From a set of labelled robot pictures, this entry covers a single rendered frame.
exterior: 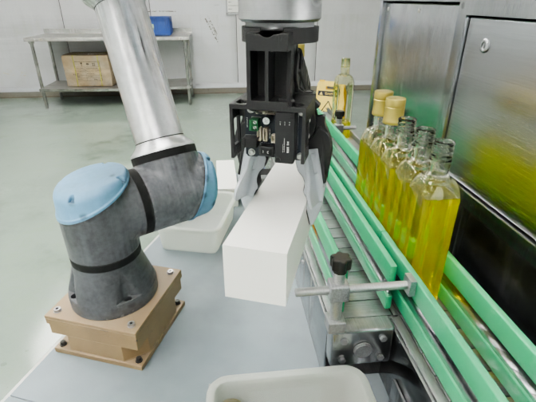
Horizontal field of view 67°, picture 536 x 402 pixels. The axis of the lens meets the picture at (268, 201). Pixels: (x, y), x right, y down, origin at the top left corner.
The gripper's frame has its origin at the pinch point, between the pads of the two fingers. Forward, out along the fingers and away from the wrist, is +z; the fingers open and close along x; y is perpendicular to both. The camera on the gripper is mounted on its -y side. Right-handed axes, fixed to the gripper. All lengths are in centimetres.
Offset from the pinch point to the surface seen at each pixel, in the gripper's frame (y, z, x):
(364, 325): -5.5, 20.8, 11.6
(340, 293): -2.8, 13.5, 7.6
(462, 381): 4.9, 17.0, 22.4
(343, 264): -2.6, 8.5, 7.7
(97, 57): -444, 46, -343
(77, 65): -435, 56, -369
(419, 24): -65, -17, 18
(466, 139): -33.5, -0.1, 25.8
